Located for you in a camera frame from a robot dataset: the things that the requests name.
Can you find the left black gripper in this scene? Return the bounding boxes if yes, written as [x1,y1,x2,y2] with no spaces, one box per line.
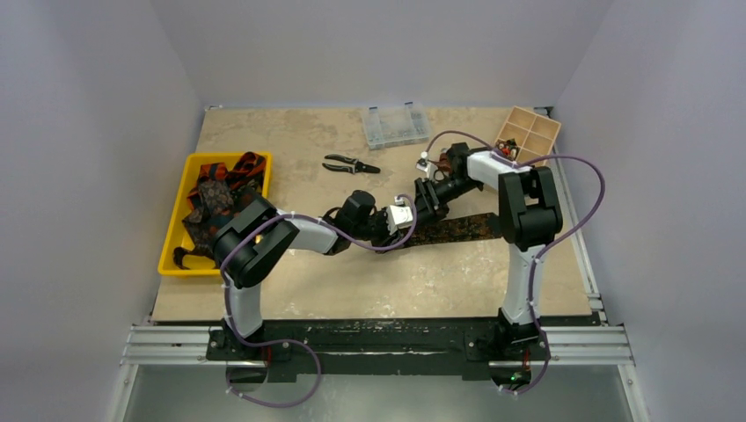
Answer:
[350,207,401,253]

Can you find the dark brown patterned tie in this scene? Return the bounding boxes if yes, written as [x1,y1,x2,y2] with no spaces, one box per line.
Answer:
[400,213,502,249]

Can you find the wooden compartment tray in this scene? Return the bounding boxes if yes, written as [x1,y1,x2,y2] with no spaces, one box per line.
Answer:
[494,106,561,163]

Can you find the yellow plastic bin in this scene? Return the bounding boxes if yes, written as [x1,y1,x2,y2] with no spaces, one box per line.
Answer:
[157,151,274,278]

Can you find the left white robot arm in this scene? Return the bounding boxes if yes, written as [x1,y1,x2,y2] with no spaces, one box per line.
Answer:
[212,191,419,360]

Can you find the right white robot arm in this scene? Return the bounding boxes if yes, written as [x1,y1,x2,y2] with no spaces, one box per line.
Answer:
[414,142,563,358]

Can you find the clear plastic organizer box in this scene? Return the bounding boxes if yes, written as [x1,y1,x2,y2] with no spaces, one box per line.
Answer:
[361,102,432,150]

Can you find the orange black striped tie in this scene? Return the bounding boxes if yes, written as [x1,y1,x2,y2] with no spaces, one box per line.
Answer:
[179,151,273,207]

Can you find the brown floral tie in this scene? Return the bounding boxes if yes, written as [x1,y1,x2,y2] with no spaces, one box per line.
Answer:
[182,180,235,246]

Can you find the black tie orange hearts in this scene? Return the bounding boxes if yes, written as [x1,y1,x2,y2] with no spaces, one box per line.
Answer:
[172,186,258,270]

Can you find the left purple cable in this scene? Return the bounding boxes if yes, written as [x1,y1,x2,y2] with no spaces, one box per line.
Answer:
[218,193,419,408]

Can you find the purple cable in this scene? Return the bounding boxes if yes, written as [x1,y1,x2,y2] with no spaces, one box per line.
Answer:
[424,129,607,396]
[218,193,419,408]

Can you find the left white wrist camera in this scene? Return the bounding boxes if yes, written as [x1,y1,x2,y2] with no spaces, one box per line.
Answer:
[385,202,414,233]

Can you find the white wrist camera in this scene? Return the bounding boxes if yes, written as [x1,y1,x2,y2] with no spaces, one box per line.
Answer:
[415,151,439,180]
[385,202,414,233]

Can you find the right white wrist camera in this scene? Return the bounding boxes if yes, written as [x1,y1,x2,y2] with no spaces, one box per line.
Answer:
[415,151,439,180]

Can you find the black handled pliers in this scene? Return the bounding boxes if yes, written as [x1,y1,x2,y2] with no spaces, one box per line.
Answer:
[321,154,381,174]

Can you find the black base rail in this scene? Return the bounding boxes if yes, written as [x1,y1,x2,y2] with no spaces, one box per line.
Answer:
[120,314,635,386]

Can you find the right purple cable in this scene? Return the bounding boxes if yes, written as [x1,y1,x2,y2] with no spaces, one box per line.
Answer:
[424,129,607,396]

